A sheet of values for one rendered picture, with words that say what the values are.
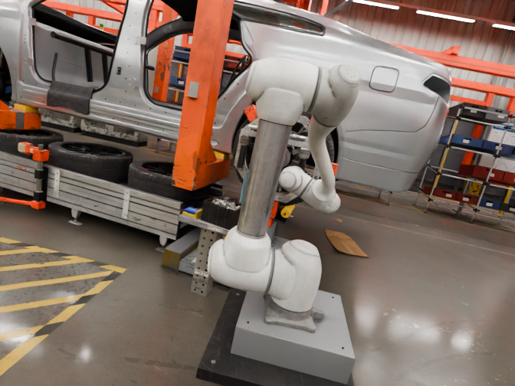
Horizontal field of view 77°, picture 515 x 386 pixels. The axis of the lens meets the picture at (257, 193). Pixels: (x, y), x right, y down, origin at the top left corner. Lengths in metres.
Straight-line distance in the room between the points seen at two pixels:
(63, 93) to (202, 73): 1.62
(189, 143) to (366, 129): 1.21
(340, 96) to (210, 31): 1.30
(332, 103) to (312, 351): 0.77
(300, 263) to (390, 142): 1.51
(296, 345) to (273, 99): 0.76
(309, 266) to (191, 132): 1.28
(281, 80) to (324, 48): 1.57
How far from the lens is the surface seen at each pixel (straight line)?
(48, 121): 7.86
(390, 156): 2.45
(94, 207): 2.69
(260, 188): 1.00
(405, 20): 12.37
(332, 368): 1.21
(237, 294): 1.51
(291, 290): 1.14
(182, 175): 2.15
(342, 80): 0.95
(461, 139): 6.65
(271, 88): 0.94
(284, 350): 1.17
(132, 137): 6.89
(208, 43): 2.12
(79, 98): 3.27
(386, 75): 2.46
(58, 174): 2.85
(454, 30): 12.70
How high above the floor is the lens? 1.07
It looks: 13 degrees down
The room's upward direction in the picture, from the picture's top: 12 degrees clockwise
